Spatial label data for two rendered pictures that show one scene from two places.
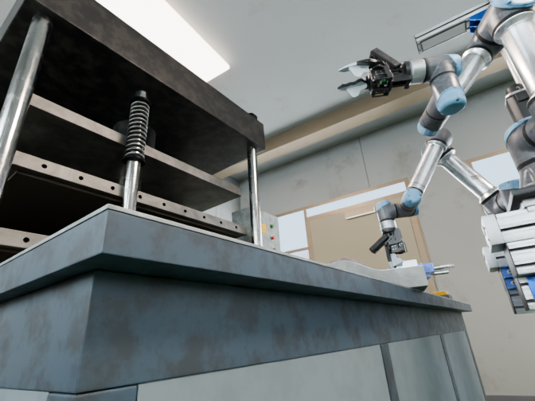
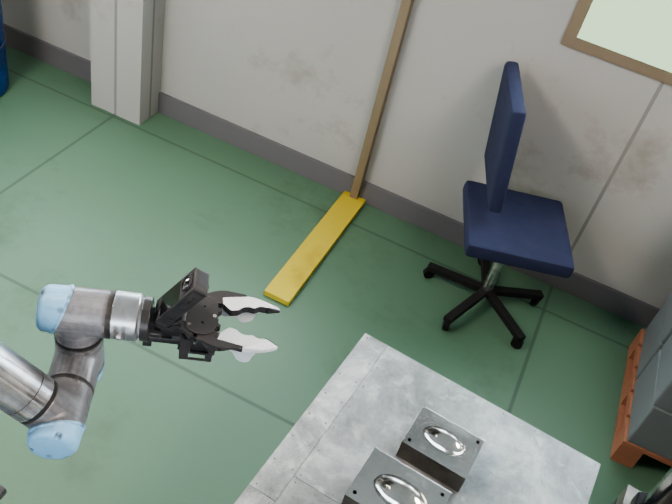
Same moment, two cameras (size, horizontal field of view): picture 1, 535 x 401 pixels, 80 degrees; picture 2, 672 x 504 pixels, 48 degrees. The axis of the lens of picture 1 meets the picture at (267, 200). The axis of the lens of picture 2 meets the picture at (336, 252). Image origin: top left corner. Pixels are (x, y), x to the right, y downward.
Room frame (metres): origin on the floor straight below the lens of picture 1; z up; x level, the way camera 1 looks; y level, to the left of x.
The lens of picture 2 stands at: (1.59, -0.44, 2.35)
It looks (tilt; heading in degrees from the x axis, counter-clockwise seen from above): 41 degrees down; 163
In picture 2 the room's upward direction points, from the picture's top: 15 degrees clockwise
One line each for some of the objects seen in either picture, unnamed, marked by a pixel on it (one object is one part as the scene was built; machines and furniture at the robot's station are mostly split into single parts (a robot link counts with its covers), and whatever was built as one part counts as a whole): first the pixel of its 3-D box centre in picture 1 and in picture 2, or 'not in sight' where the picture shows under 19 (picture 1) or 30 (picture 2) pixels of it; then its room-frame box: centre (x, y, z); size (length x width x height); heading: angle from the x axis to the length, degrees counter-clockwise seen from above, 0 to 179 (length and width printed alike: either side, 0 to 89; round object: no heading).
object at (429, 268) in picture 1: (428, 268); not in sight; (0.94, -0.45, 0.85); 0.13 x 0.05 x 0.05; 71
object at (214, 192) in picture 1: (123, 181); not in sight; (1.48, 0.76, 1.51); 1.10 x 0.70 x 0.05; 144
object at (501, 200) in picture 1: (517, 195); not in sight; (1.30, -1.10, 1.20); 0.13 x 0.12 x 0.14; 170
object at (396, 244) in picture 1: (393, 242); not in sight; (1.51, -0.60, 1.09); 0.09 x 0.08 x 0.12; 54
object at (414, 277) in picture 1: (337, 282); not in sight; (1.07, -0.21, 0.85); 0.50 x 0.26 x 0.11; 71
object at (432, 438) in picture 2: not in sight; (440, 447); (0.60, 0.24, 0.83); 0.17 x 0.13 x 0.06; 54
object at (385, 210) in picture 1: (385, 212); not in sight; (1.51, -0.59, 1.25); 0.09 x 0.08 x 0.11; 80
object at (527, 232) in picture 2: not in sight; (515, 216); (-0.72, 0.97, 0.51); 0.60 x 0.57 x 1.03; 57
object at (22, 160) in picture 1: (118, 225); not in sight; (1.47, 0.75, 1.26); 1.10 x 0.74 x 0.05; 144
